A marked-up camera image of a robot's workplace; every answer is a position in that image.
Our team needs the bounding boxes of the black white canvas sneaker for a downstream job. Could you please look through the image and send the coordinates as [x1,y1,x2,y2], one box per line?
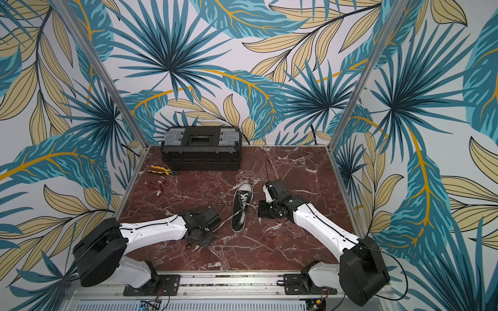
[231,183,254,233]

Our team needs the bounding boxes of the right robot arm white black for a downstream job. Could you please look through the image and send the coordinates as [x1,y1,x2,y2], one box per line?
[258,180,390,307]

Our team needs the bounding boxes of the black grey plastic toolbox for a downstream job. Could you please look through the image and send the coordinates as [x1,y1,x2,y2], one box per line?
[160,126,243,171]

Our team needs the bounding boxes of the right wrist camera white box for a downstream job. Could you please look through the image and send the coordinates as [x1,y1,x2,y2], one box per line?
[263,185,274,203]

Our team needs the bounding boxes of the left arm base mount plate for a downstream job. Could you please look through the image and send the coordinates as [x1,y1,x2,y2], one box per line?
[123,275,181,297]

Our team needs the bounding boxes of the red handled tool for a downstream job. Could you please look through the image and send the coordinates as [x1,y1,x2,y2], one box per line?
[144,178,164,197]

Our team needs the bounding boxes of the yellow handled pliers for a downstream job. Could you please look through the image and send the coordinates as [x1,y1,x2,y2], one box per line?
[147,165,179,176]

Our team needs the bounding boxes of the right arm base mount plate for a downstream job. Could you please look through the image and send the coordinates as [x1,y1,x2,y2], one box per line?
[277,273,337,296]

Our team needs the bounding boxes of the aluminium rail frame front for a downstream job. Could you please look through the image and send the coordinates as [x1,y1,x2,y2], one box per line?
[59,271,399,310]

